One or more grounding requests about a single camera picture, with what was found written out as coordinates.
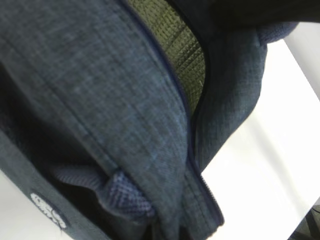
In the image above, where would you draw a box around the dark blue lunch bag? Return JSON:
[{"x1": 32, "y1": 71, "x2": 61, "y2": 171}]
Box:
[{"x1": 0, "y1": 0, "x2": 300, "y2": 240}]

